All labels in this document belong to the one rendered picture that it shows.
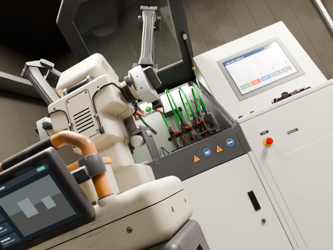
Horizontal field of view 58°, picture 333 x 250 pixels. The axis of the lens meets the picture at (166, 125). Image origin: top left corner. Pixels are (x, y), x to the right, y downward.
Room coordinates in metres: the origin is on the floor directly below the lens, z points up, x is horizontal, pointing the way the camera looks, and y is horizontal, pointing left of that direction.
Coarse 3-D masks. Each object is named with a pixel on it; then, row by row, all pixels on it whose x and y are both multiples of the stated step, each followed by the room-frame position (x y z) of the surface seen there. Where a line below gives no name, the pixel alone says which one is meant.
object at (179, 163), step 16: (192, 144) 1.64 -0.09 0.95; (208, 144) 1.64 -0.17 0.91; (224, 144) 1.64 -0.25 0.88; (240, 144) 1.65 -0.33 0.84; (176, 160) 1.63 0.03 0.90; (192, 160) 1.64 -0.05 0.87; (208, 160) 1.64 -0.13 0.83; (224, 160) 1.64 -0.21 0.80; (160, 176) 1.63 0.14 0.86; (176, 176) 1.63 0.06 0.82
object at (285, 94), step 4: (300, 88) 1.78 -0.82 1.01; (304, 88) 1.77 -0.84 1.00; (308, 88) 1.73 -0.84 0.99; (284, 92) 1.77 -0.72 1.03; (292, 92) 1.76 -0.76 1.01; (296, 92) 1.77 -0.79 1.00; (284, 96) 1.75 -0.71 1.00; (288, 96) 1.77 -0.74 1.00; (276, 100) 1.74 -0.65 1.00; (280, 100) 1.75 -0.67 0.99
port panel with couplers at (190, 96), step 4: (188, 96) 2.18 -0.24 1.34; (192, 96) 2.18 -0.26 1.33; (196, 96) 2.18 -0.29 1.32; (184, 100) 2.18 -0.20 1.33; (192, 104) 2.18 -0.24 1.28; (200, 104) 2.18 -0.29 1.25; (188, 108) 2.18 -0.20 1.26; (192, 108) 2.18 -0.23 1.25; (200, 108) 2.18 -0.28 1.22; (188, 112) 2.18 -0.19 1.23; (196, 112) 2.16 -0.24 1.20; (196, 116) 2.18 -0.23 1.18; (196, 120) 2.18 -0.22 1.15; (200, 120) 2.18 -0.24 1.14; (200, 128) 2.18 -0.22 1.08; (204, 128) 2.18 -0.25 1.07
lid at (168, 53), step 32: (64, 0) 1.41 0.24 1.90; (96, 0) 1.49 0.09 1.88; (128, 0) 1.55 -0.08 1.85; (160, 0) 1.62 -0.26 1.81; (64, 32) 1.55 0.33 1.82; (96, 32) 1.64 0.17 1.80; (128, 32) 1.71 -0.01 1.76; (160, 32) 1.80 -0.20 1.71; (128, 64) 1.90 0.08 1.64; (160, 64) 2.00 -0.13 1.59
